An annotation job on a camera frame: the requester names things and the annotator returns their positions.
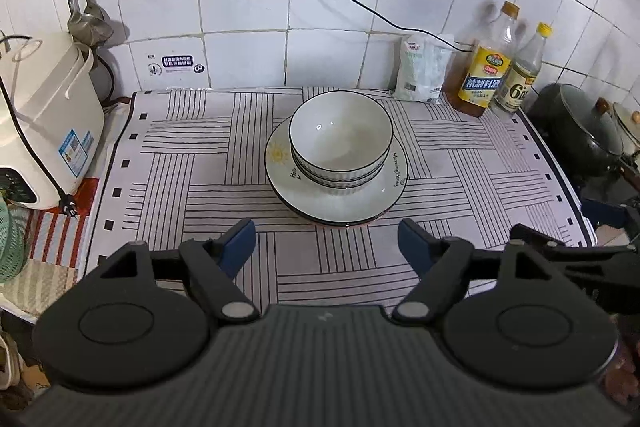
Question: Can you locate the black pot with glass lid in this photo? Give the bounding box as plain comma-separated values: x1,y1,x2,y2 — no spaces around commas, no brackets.
527,83,640,196

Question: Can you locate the white ribbed bowl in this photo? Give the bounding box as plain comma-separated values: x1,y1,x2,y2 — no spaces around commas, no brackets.
292,147,393,187
288,90,395,176
297,162,389,197

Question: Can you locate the white wall sticker black print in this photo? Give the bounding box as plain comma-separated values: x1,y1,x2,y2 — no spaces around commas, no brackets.
144,51,207,78

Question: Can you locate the cooking wine bottle yellow label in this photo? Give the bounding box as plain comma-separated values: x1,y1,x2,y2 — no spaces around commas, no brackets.
457,1,521,118

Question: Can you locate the striped white tablecloth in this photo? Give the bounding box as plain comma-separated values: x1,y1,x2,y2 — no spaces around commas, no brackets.
82,86,599,309

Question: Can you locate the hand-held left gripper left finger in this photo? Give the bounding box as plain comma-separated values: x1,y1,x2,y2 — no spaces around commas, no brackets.
99,217,260,324

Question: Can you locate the cream enamel pot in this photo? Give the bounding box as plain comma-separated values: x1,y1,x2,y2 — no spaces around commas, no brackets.
612,101,640,158

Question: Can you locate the red striped cloth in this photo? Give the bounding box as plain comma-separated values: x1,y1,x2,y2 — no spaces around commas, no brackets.
0,177,109,324

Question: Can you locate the rice cooker power cord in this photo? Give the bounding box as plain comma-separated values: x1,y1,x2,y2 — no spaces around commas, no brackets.
0,34,79,218

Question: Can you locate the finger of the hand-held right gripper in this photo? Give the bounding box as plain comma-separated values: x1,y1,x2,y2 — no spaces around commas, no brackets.
580,198,640,232
509,223,640,316

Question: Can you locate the white salt bag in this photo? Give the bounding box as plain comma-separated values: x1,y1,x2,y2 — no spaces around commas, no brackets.
393,34,455,104

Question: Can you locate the white plate with sun print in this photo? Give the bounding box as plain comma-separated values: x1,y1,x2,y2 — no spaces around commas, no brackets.
264,114,409,219

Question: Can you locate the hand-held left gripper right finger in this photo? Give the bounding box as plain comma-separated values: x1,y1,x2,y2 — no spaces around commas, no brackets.
391,217,568,324

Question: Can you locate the green plastic basket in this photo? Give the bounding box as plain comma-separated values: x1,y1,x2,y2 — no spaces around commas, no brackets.
0,199,31,286

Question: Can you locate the clear vinegar bottle yellow cap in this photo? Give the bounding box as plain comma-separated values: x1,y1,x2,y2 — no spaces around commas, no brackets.
489,22,554,118

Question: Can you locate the black power cable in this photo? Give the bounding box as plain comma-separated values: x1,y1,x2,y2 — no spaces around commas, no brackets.
319,0,474,53

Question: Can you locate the cream rice cooker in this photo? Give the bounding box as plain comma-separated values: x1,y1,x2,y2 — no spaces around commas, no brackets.
0,29,106,210

